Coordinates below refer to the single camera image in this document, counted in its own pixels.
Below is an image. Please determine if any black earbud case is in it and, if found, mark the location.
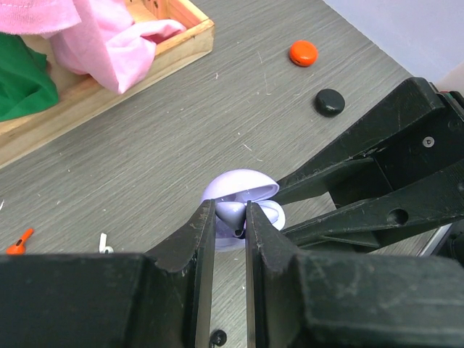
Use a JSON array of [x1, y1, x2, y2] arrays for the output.
[[314, 88, 345, 117]]

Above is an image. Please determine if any pink t-shirt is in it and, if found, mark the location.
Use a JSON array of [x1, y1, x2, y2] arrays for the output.
[[1, 1, 186, 94]]

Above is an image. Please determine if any orange earbud case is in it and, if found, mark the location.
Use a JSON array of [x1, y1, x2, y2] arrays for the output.
[[289, 40, 318, 67]]

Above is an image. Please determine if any green shirt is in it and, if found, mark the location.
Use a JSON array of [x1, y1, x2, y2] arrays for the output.
[[1, 33, 59, 122]]

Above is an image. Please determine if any purple earbud case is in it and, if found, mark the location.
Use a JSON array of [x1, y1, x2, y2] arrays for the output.
[[202, 169, 286, 252]]

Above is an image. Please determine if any wooden clothes rack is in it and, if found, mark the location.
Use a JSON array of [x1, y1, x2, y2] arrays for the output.
[[1, 1, 215, 165]]

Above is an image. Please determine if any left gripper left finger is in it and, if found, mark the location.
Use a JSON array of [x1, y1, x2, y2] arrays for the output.
[[1, 200, 216, 347]]

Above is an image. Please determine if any white earbud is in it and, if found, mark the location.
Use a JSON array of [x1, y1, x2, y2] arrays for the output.
[[99, 233, 114, 254]]

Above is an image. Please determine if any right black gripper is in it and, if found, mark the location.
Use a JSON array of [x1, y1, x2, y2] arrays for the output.
[[273, 78, 463, 247]]

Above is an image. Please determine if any black earbud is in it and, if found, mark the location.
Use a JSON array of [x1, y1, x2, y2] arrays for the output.
[[210, 329, 228, 348]]

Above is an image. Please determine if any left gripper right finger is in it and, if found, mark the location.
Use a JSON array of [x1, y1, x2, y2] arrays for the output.
[[246, 203, 463, 347]]

